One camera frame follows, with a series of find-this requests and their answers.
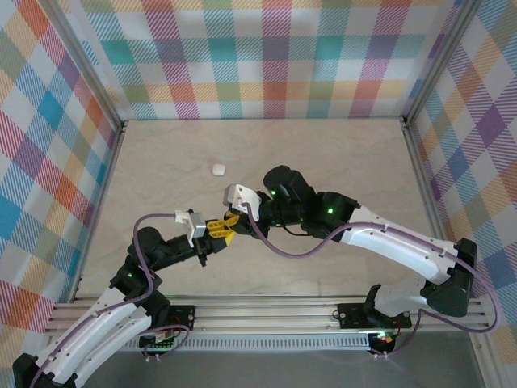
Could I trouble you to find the aluminium frame post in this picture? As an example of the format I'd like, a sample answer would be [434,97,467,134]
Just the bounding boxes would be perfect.
[38,0,124,134]
[401,0,484,124]

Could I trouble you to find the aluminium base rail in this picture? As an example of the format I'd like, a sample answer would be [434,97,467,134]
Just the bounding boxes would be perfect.
[44,294,496,336]

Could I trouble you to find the grey slotted cable duct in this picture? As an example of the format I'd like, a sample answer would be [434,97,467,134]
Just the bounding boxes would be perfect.
[120,335,372,352]

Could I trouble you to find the control board green lights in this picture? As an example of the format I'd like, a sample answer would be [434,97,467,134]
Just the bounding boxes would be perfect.
[139,331,181,351]

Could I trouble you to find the aluminium table edge rail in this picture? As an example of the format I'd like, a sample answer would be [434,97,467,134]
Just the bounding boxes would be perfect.
[401,116,500,388]
[68,120,126,304]

